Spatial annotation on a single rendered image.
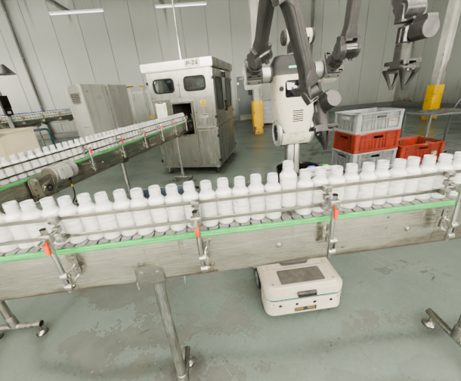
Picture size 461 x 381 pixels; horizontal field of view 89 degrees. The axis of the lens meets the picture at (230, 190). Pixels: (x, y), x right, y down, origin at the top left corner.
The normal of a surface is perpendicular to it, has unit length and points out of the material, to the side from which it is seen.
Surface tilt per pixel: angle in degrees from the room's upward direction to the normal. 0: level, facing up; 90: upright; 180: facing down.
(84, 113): 90
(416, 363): 0
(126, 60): 90
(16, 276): 90
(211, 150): 94
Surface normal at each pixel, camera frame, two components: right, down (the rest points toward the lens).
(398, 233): 0.10, 0.38
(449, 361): -0.08, -0.92
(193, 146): -0.21, 0.40
